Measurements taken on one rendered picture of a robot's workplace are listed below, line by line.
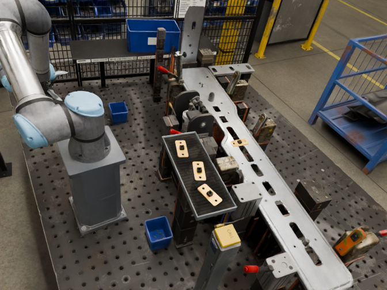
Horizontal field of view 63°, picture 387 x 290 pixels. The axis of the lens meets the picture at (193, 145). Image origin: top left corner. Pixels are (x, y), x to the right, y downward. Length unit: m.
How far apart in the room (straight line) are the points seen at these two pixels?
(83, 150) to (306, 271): 0.86
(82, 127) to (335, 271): 0.97
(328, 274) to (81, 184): 0.92
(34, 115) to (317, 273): 1.04
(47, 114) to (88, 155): 0.21
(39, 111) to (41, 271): 1.36
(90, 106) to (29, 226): 1.48
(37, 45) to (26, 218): 1.36
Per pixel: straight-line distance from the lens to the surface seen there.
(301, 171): 1.93
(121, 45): 2.05
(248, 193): 1.14
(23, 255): 2.32
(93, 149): 1.15
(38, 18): 1.29
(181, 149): 1.15
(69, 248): 1.46
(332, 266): 1.25
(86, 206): 1.34
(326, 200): 1.37
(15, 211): 2.51
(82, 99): 1.09
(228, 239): 0.96
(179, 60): 1.62
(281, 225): 1.25
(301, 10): 4.71
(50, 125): 1.05
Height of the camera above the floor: 1.97
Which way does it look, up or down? 44 degrees down
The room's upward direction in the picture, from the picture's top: 11 degrees clockwise
